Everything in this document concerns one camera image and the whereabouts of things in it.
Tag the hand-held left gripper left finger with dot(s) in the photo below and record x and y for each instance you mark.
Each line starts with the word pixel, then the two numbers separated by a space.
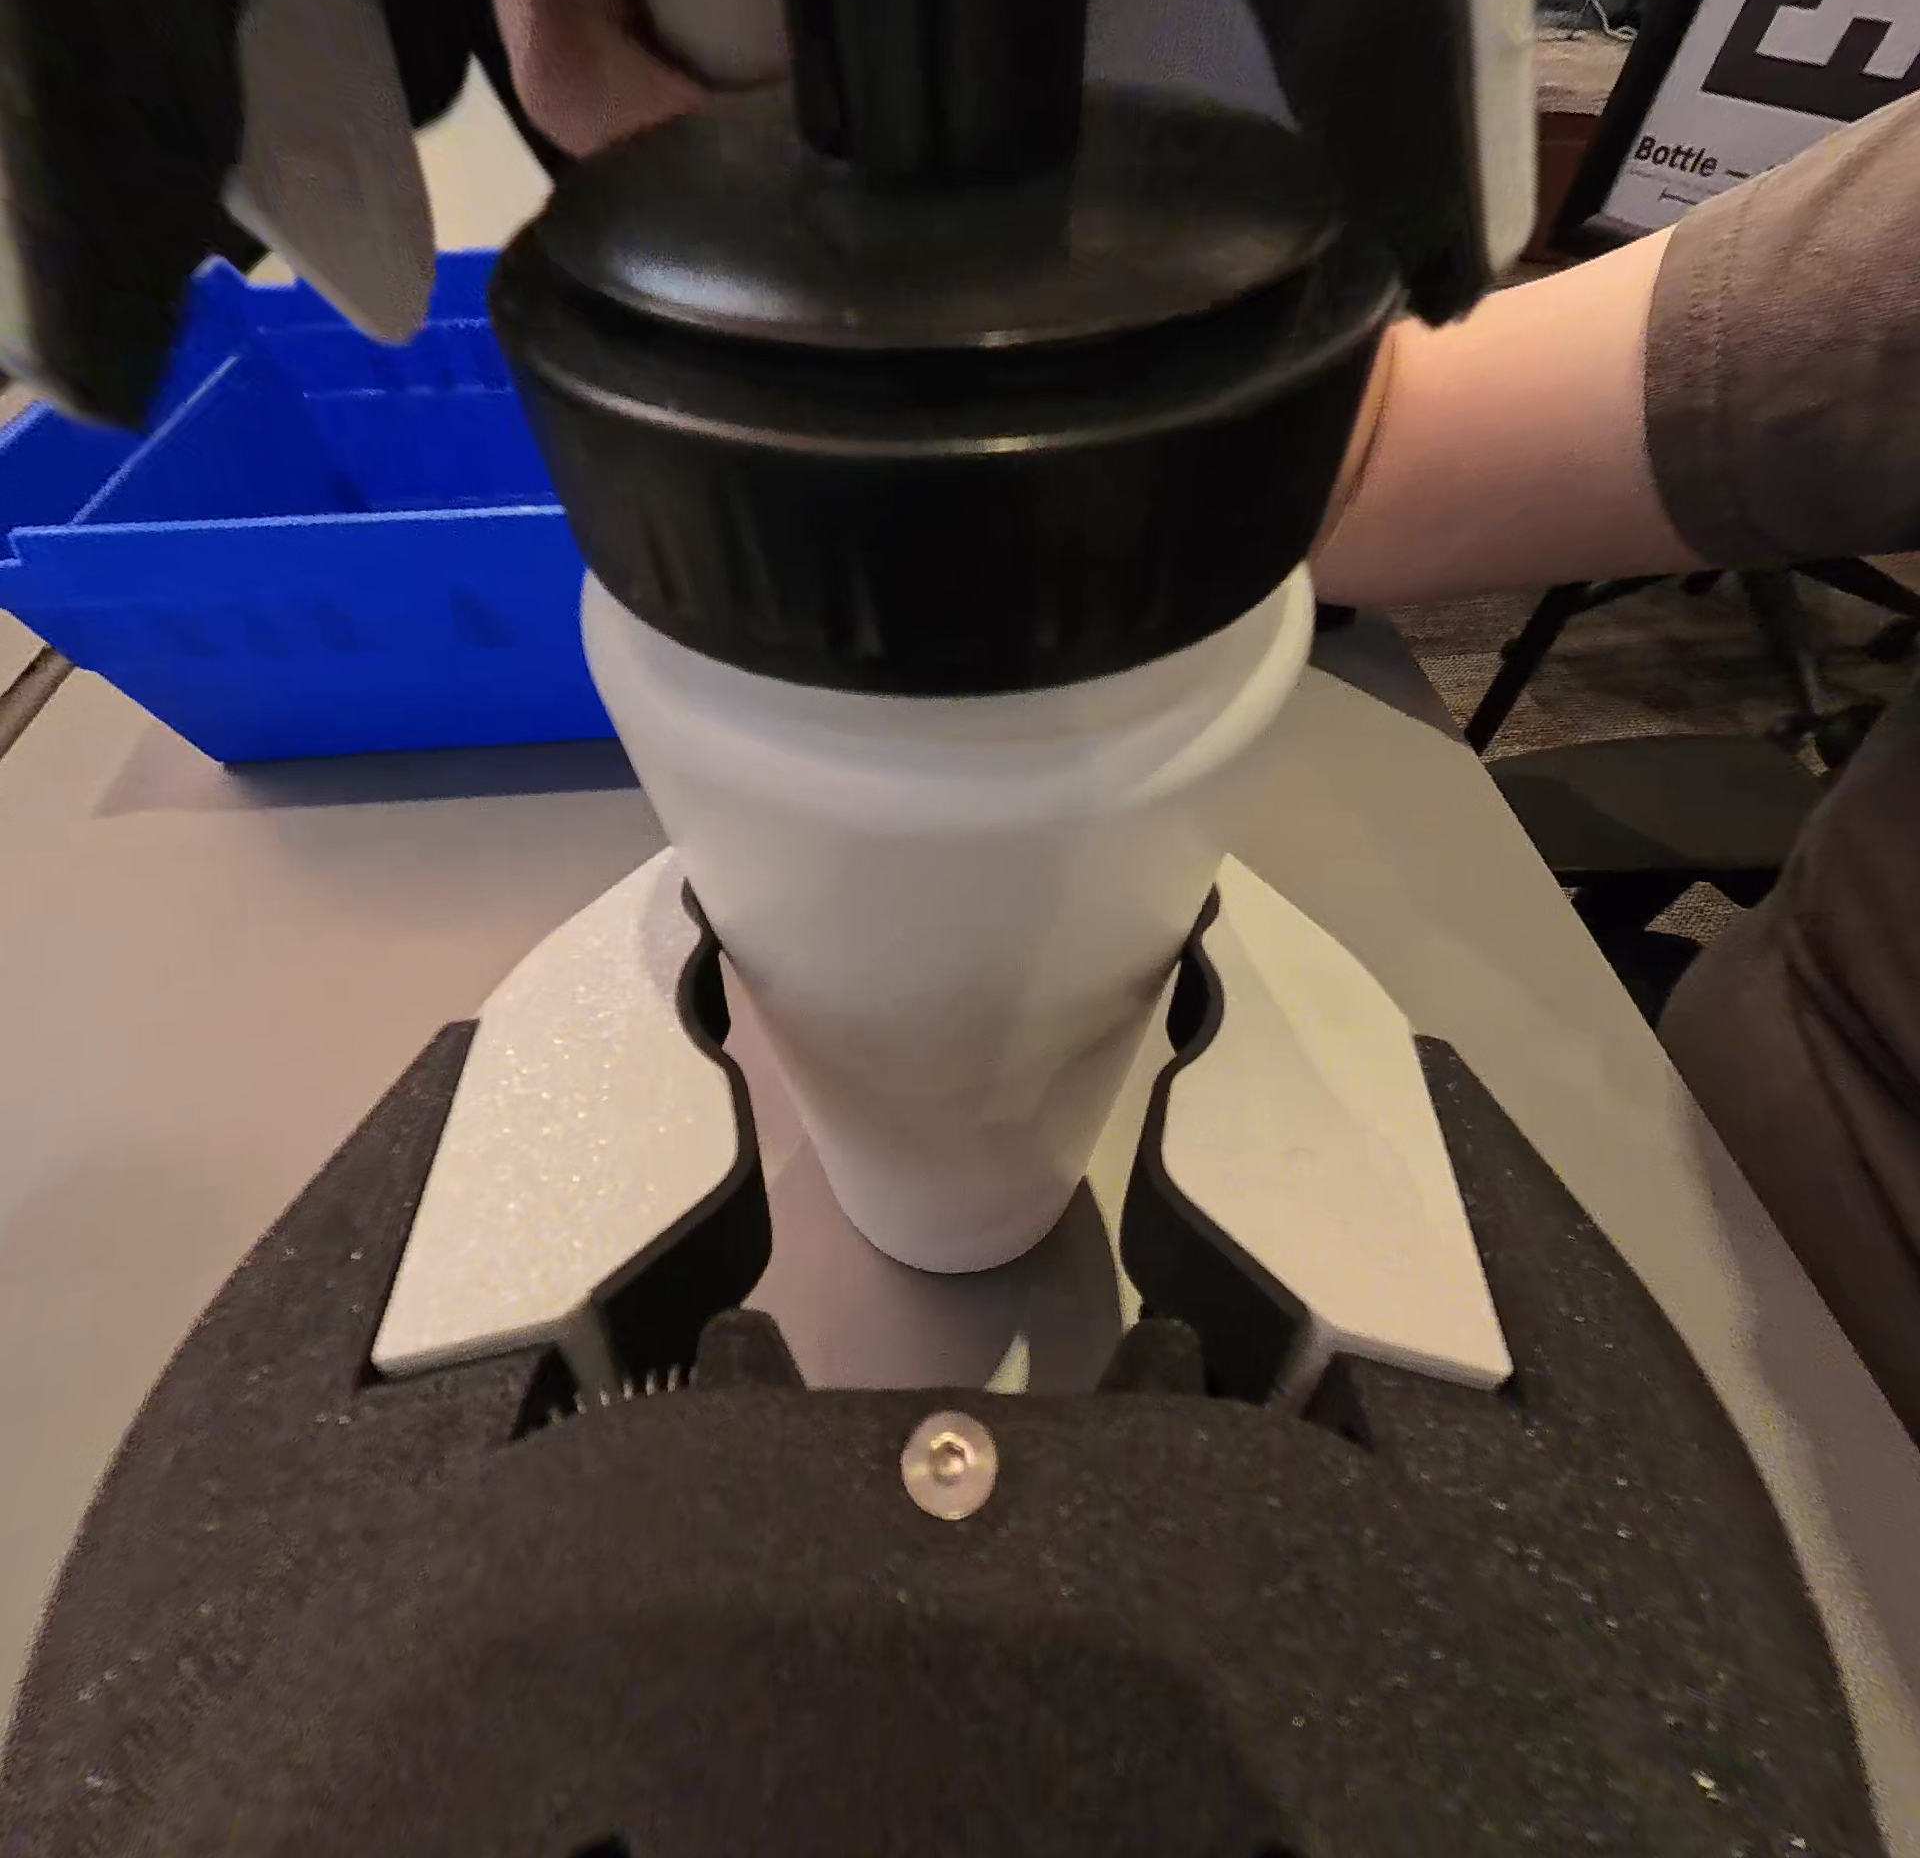
pixel 540 1183

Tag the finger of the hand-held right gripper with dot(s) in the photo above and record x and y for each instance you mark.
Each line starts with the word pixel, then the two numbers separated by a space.
pixel 1499 88
pixel 345 132

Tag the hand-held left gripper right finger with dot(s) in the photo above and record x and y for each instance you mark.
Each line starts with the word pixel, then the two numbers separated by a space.
pixel 1333 1196

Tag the white plastic bottle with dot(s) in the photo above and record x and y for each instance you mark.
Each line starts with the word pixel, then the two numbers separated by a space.
pixel 929 914

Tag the blue plastic bin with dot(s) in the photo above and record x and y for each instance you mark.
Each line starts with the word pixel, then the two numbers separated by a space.
pixel 298 643

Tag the black bottle lid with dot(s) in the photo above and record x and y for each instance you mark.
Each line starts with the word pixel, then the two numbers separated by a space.
pixel 929 462

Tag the framed marker sign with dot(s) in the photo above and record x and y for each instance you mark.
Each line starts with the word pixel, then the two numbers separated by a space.
pixel 1694 58

